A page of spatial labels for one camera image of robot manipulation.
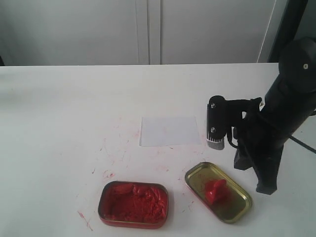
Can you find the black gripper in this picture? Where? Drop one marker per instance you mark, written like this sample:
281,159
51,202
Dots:
260,139

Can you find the red plastic stamp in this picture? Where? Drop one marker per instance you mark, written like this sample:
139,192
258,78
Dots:
215,190

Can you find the white paper sheet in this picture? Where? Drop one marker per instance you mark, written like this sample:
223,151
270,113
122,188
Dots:
167,131

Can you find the red ink paste tin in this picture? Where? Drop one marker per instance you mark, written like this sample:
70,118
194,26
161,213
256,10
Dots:
134,205

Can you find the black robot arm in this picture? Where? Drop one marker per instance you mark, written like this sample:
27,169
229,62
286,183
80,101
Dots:
295,86

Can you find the gold metal tin lid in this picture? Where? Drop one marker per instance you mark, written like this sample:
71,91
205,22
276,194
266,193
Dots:
230,209

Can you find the white cabinet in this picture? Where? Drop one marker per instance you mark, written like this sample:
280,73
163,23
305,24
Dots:
140,32

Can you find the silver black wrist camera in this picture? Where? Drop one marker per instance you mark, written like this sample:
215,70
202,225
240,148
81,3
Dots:
217,126

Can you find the dark vertical post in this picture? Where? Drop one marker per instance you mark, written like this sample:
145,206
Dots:
288,27

